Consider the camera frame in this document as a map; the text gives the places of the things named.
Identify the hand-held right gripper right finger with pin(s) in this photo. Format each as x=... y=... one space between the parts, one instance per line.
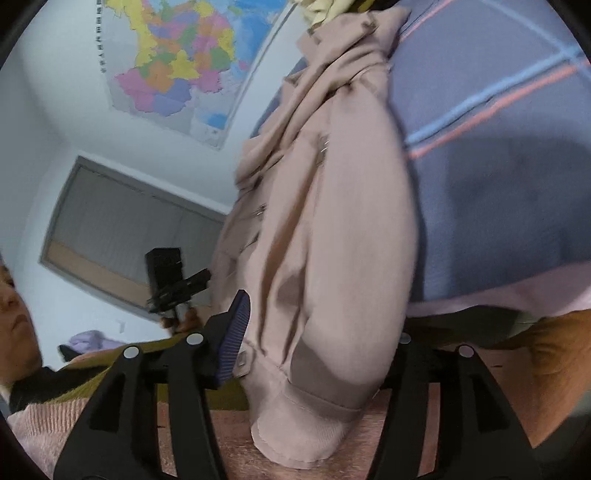
x=406 y=369

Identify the cream garment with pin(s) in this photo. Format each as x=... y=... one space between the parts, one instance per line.
x=323 y=9

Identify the person's left hand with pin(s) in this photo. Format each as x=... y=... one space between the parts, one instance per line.
x=184 y=321

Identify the pink jacket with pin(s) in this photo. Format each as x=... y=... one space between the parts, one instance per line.
x=332 y=230

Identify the colourful wall map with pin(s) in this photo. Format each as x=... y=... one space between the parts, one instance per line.
x=175 y=60

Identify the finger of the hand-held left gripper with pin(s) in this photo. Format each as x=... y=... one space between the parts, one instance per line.
x=196 y=281

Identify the purple plaid bed sheet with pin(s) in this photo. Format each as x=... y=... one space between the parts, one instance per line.
x=485 y=161

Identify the person's face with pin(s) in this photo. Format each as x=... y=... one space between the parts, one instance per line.
x=14 y=314

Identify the grey wooden door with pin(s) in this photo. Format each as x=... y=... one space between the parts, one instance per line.
x=115 y=230

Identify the striped knit sweater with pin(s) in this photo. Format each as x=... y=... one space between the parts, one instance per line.
x=41 y=429

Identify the mustard garment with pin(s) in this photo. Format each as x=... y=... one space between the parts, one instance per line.
x=367 y=4

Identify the lilac cloth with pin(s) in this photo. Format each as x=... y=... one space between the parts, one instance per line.
x=92 y=341

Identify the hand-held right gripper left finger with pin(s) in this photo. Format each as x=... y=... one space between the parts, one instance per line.
x=235 y=337

